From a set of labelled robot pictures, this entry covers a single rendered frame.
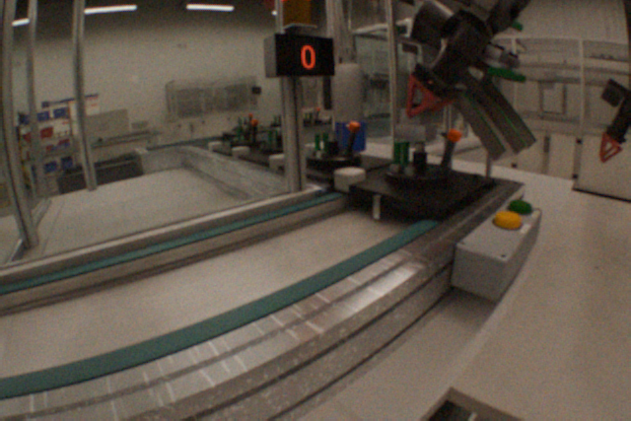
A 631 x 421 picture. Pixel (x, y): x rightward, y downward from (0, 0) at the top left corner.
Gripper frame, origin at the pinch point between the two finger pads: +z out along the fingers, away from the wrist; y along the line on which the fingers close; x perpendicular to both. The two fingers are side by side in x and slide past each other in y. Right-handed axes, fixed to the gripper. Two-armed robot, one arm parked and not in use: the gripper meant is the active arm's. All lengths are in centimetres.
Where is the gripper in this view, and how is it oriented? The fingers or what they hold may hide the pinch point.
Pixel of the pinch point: (416, 112)
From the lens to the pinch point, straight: 60.4
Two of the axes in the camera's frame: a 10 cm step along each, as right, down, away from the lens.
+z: -3.7, 6.1, 7.0
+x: 5.1, 7.6, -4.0
